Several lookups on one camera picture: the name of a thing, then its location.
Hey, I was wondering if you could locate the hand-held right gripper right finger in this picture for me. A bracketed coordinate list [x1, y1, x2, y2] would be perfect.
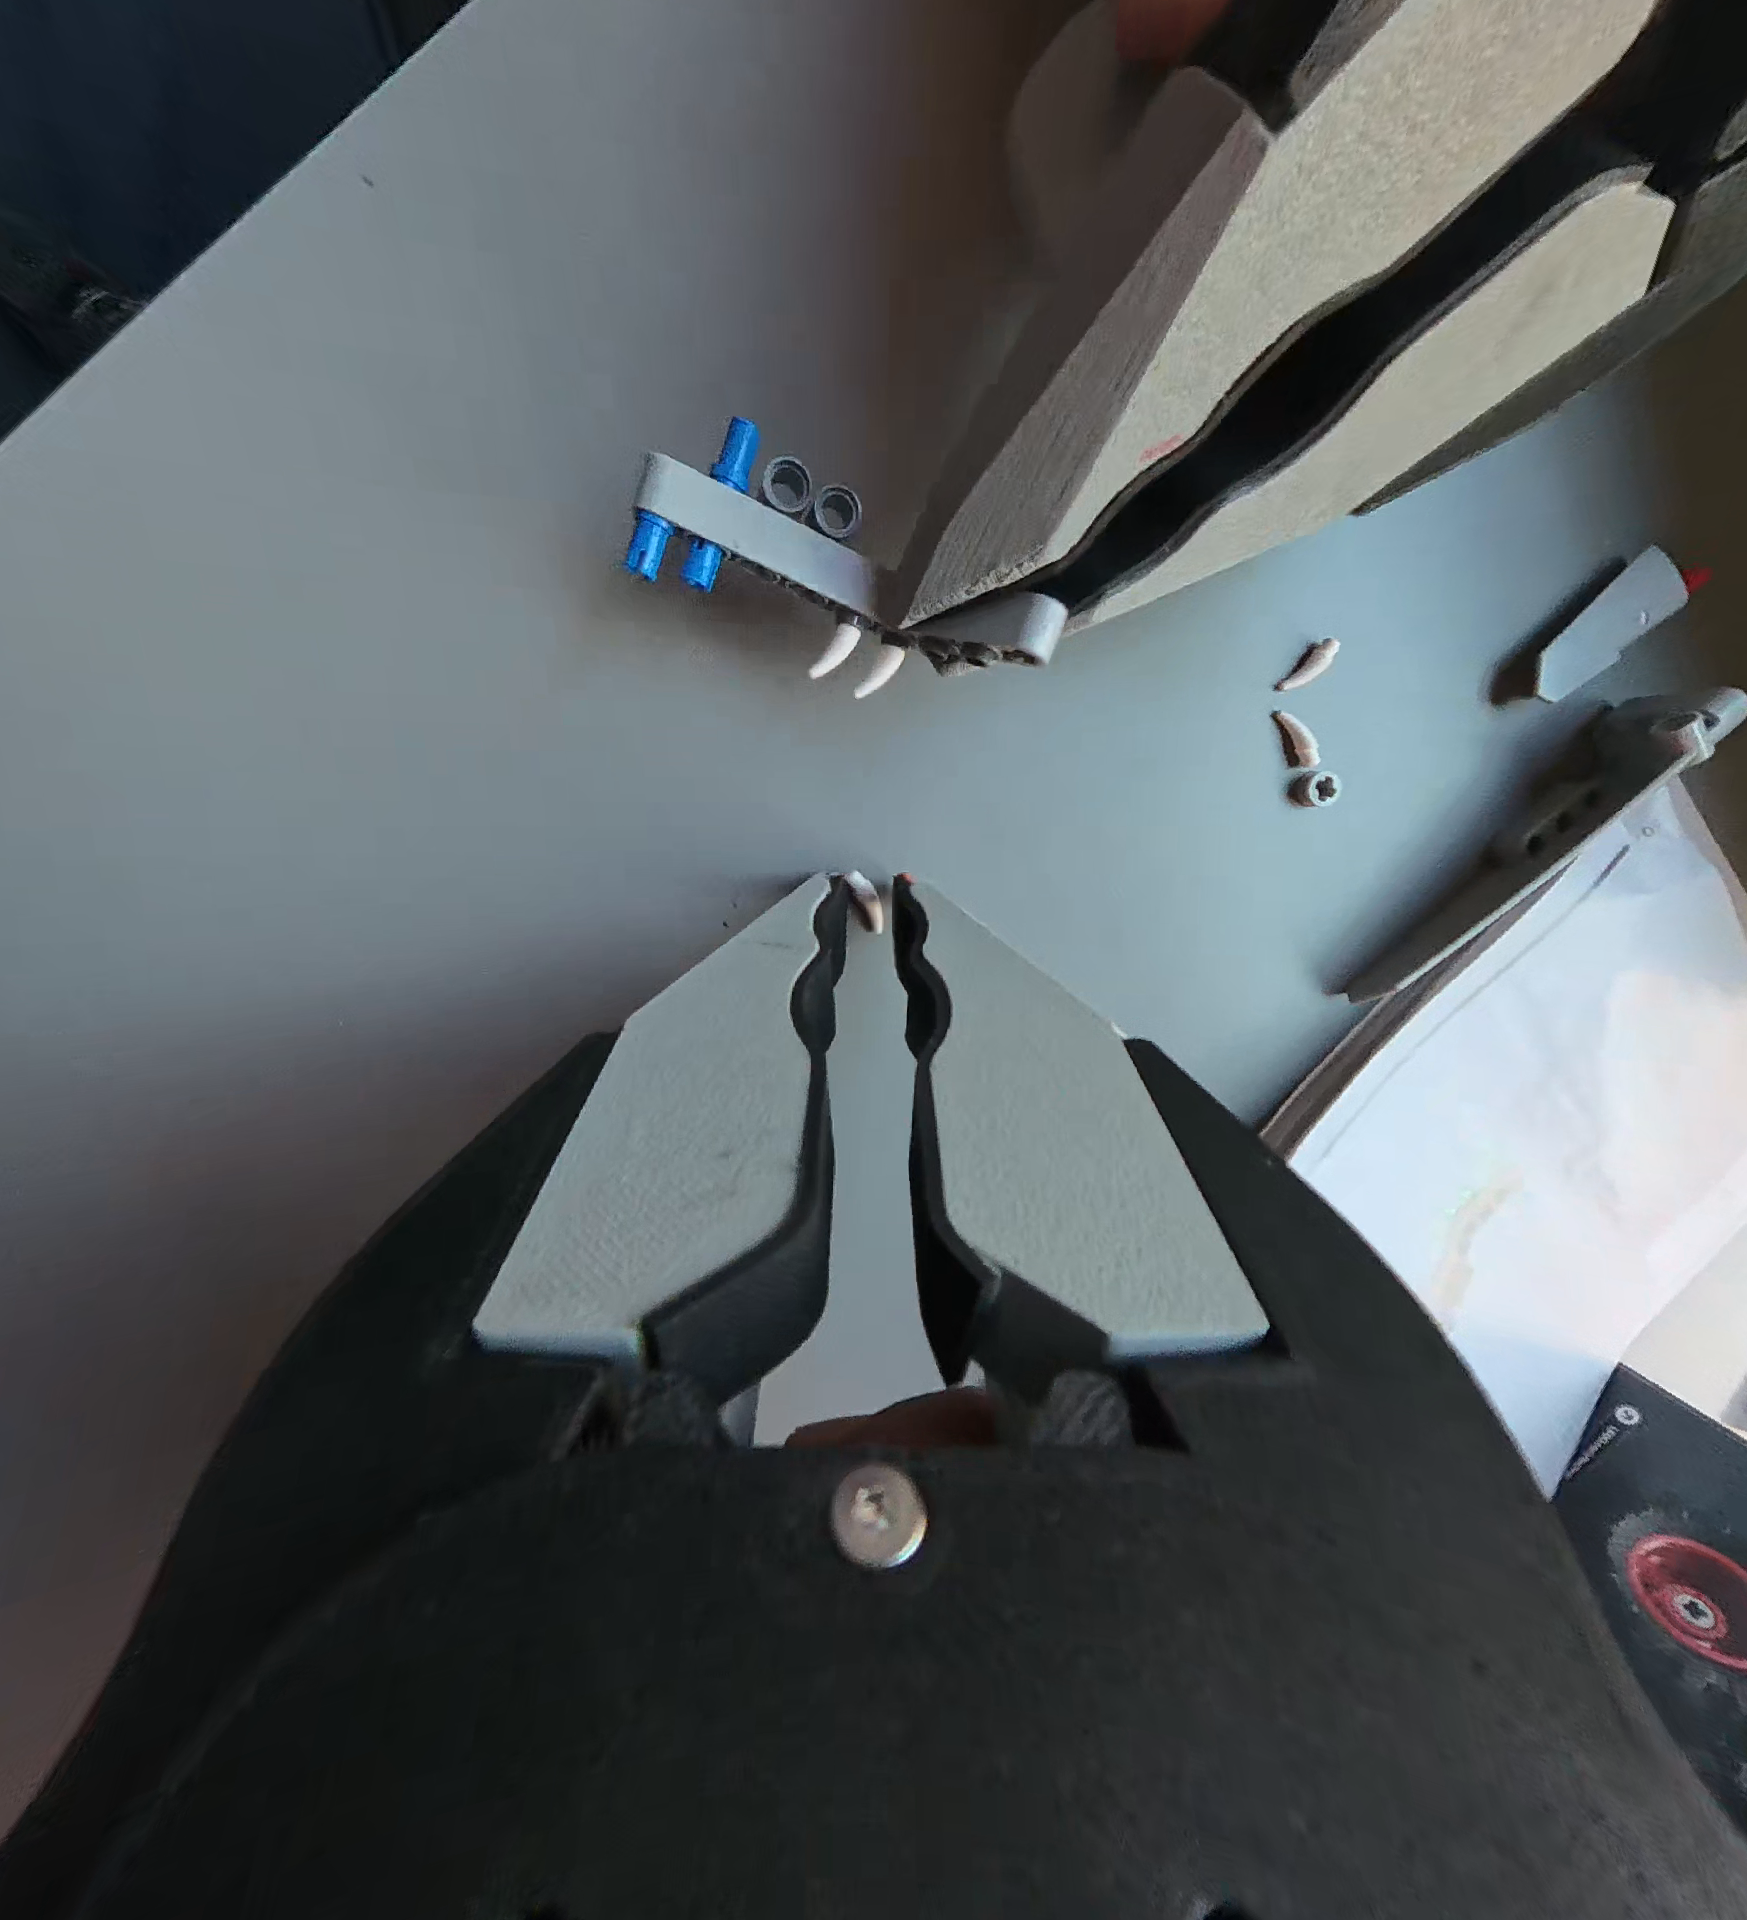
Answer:
[888, 876, 1271, 1446]

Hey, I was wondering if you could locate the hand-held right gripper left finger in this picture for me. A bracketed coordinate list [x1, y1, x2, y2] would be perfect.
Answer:
[471, 876, 852, 1414]

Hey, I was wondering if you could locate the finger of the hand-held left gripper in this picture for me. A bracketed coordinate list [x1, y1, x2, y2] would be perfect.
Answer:
[1053, 179, 1682, 632]
[900, 0, 1668, 632]

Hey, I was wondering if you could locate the grey bent lego beam assembly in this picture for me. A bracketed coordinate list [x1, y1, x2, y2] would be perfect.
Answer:
[618, 418, 1071, 701]

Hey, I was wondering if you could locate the small grey lego panel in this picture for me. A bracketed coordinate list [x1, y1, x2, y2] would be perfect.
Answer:
[1488, 544, 1715, 706]

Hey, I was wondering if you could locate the long grey lego part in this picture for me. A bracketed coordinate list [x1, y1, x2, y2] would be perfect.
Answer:
[1337, 689, 1747, 1005]

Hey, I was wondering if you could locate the black lego set box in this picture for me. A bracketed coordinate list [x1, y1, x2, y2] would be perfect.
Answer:
[1557, 1366, 1747, 1920]

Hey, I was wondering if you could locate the person's left hand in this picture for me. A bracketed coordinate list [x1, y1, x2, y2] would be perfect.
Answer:
[1111, 0, 1235, 66]

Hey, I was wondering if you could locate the open instruction booklet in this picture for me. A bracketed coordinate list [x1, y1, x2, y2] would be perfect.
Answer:
[1264, 782, 1747, 1446]

